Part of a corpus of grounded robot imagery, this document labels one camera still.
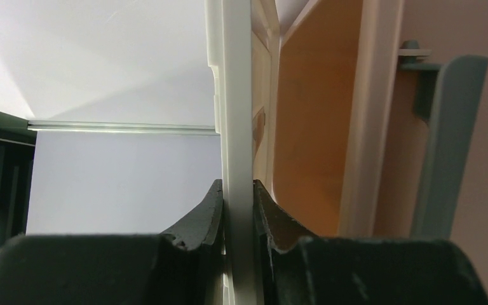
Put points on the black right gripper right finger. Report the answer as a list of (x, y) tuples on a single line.
[(297, 266)]

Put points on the aluminium frame rail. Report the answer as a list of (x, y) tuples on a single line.
[(97, 127)]

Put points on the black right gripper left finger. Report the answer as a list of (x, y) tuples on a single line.
[(181, 265)]

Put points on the grey bin latch handle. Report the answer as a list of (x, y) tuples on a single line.
[(447, 99)]

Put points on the white plastic lid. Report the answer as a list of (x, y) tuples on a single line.
[(229, 48)]

